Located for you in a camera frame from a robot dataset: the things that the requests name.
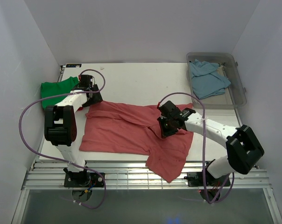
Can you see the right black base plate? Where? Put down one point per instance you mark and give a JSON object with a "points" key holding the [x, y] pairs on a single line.
{"points": [[195, 179]]}

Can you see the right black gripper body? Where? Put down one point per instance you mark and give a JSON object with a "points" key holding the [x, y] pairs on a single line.
{"points": [[167, 128]]}

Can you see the folded green t shirt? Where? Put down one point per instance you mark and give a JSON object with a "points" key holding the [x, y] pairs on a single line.
{"points": [[51, 89]]}

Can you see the clear plastic bin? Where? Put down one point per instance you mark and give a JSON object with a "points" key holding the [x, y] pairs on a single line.
{"points": [[234, 95]]}

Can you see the aluminium table frame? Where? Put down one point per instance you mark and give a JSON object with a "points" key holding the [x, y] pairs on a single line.
{"points": [[145, 84]]}

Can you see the blue label sticker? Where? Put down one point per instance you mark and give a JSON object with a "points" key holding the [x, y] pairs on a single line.
{"points": [[73, 65]]}

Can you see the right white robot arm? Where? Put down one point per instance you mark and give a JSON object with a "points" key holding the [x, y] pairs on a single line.
{"points": [[241, 144]]}

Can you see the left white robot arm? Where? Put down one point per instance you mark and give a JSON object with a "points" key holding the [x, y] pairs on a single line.
{"points": [[61, 128]]}

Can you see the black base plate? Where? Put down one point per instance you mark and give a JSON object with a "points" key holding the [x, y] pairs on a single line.
{"points": [[83, 180], [195, 179]]}

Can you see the blue t shirt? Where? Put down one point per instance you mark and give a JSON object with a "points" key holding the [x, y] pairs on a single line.
{"points": [[205, 79]]}

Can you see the salmon pink t shirt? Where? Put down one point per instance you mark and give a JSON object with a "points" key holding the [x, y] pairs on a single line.
{"points": [[122, 128]]}

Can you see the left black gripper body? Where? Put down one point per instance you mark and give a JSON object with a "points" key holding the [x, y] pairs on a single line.
{"points": [[96, 98]]}

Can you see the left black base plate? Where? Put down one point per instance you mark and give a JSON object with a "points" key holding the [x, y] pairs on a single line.
{"points": [[83, 180]]}

